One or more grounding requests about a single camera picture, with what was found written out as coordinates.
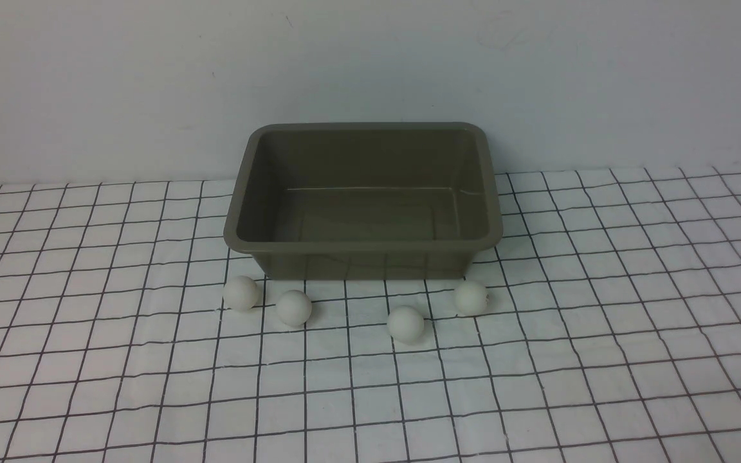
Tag olive green plastic bin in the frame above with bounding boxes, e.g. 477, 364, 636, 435
223, 122, 503, 280

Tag white ball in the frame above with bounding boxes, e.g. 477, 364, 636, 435
387, 305, 425, 345
223, 276, 260, 313
276, 290, 313, 327
453, 280, 490, 316

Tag white black grid tablecloth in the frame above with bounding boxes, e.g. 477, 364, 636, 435
0, 166, 741, 462

